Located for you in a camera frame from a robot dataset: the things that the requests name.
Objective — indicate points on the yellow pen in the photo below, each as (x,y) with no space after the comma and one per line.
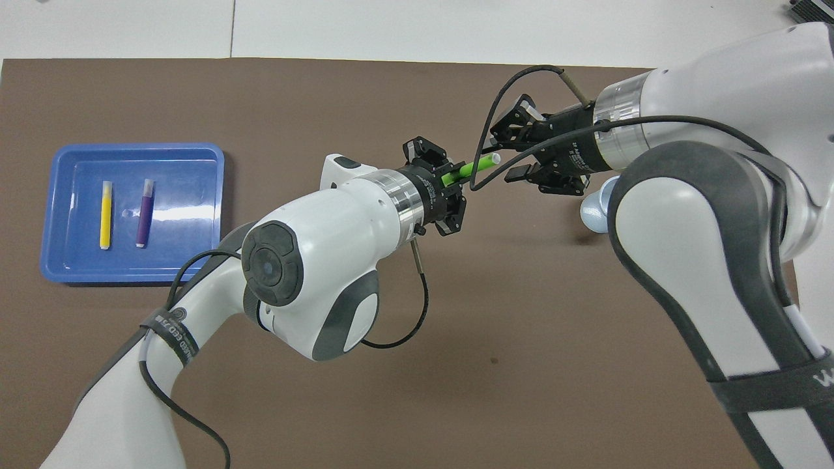
(105,215)

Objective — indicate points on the clear plastic cup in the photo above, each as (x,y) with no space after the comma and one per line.
(596,212)

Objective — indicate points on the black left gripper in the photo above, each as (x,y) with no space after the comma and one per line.
(435,192)

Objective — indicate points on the green pen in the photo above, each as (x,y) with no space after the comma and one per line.
(475,166)

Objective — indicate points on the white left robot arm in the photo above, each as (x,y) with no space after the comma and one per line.
(313,260)

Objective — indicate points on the purple pen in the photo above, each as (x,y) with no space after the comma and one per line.
(144,215)

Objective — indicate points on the grey ribbed device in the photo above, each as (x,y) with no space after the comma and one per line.
(808,10)

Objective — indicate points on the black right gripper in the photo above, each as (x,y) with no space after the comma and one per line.
(573,146)

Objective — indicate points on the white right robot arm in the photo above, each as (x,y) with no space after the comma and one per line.
(717,215)

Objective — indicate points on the brown table mat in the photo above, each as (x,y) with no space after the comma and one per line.
(495,326)

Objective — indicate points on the blue plastic tray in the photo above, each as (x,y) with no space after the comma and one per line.
(182,260)

